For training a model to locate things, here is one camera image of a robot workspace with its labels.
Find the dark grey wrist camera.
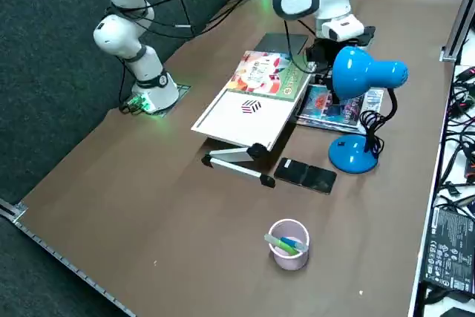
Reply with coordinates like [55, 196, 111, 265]
[354, 25, 376, 49]

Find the aluminium table edge rail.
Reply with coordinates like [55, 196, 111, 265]
[0, 197, 137, 317]

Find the black bundled lamp cable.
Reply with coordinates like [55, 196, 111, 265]
[358, 108, 387, 157]

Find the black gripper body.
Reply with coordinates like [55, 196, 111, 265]
[306, 37, 337, 68]

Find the green cover recipe book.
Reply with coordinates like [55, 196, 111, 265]
[224, 50, 312, 102]

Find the blue desk lamp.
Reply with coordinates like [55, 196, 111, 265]
[328, 45, 410, 175]

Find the black foldable phone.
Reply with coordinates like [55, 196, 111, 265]
[273, 157, 338, 195]

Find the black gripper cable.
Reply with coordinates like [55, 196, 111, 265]
[283, 19, 317, 73]

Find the black power adapter brick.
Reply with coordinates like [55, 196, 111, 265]
[421, 203, 475, 294]

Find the pink pen cup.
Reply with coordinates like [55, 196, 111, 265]
[267, 219, 310, 272]

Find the green marker pen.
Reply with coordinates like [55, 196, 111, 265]
[263, 234, 298, 257]

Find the aluminium frame post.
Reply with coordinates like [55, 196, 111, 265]
[440, 0, 475, 62]

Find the grey closed laptop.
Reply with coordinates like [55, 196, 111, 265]
[254, 33, 309, 53]

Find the white folding book stand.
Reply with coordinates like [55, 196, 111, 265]
[191, 68, 327, 189]

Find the blue marker pen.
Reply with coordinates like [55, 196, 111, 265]
[280, 236, 309, 252]

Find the green lit base connector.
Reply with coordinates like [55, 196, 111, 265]
[118, 94, 154, 114]

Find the plastic wrapped blue magazine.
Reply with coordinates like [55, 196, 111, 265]
[296, 84, 386, 134]

